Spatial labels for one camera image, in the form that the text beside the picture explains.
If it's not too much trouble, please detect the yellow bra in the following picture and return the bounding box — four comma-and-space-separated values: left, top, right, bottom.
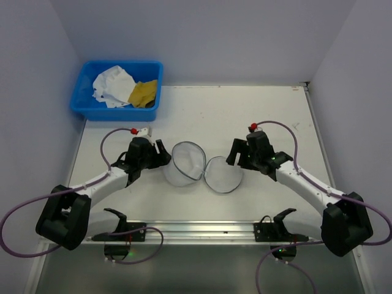
127, 80, 157, 108

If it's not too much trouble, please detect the aluminium mounting rail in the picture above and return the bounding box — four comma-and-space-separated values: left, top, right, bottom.
39, 217, 361, 245

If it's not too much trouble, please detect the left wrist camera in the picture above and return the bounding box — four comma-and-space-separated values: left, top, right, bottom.
136, 126, 154, 145

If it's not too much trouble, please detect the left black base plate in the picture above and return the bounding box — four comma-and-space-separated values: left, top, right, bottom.
91, 220, 147, 243

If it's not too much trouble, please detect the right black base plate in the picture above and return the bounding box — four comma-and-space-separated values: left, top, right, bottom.
253, 216, 309, 243

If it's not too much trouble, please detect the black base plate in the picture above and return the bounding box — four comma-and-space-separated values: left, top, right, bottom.
91, 220, 147, 243
253, 216, 309, 243

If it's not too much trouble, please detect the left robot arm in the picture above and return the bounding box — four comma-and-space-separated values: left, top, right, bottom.
36, 137, 172, 251

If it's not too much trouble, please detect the white bra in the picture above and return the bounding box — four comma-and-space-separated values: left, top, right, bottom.
92, 66, 136, 108

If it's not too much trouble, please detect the white mesh laundry bag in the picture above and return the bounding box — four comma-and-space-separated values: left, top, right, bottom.
163, 141, 243, 194

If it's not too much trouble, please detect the blue plastic bin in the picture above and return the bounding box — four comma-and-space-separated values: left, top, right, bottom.
70, 59, 164, 122

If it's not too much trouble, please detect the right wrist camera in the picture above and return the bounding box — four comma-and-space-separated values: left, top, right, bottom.
246, 123, 265, 138

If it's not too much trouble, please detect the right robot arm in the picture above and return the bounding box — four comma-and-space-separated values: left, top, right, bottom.
226, 131, 373, 257

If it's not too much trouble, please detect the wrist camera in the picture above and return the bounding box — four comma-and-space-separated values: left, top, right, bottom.
136, 126, 154, 145
246, 123, 265, 138

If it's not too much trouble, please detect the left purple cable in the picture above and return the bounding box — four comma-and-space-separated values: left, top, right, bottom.
0, 127, 165, 265

